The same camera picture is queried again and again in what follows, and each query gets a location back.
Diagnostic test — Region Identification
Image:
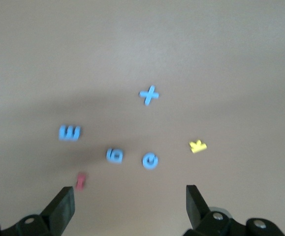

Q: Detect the red foam letter I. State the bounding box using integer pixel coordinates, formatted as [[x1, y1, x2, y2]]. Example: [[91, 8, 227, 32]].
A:
[[74, 172, 88, 191]]

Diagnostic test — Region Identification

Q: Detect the blue foam letter E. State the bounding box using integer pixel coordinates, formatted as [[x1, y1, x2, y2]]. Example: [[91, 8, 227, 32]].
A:
[[58, 124, 81, 142]]

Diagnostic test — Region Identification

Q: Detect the blue foam number six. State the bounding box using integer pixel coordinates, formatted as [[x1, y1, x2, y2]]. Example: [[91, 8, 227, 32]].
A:
[[105, 147, 124, 164]]

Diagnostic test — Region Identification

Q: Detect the blue foam letter X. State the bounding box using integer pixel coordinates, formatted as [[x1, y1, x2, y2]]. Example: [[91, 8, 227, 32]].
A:
[[139, 85, 160, 106]]

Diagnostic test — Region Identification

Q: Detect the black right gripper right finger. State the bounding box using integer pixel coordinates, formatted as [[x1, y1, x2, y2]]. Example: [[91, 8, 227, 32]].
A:
[[183, 184, 285, 236]]

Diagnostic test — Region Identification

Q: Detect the yellow foam letter K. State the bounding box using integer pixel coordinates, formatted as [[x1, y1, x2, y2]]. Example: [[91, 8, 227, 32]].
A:
[[188, 139, 208, 155]]

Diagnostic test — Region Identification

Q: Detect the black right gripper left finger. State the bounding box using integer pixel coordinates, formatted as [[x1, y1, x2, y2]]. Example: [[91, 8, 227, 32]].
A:
[[0, 186, 76, 236]]

